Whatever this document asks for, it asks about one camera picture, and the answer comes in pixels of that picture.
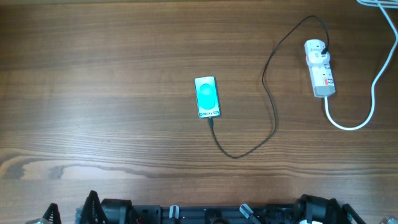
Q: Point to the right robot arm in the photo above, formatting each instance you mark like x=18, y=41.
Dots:
x=312, y=209

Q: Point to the turquoise-screen Galaxy smartphone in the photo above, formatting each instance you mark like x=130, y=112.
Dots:
x=207, y=97

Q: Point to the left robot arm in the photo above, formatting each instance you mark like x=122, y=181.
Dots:
x=109, y=211

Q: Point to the white power strip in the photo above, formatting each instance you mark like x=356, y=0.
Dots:
x=321, y=77

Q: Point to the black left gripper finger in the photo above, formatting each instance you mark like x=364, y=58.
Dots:
x=52, y=215
x=92, y=212

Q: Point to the white USB charger plug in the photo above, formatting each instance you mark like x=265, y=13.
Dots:
x=315, y=58

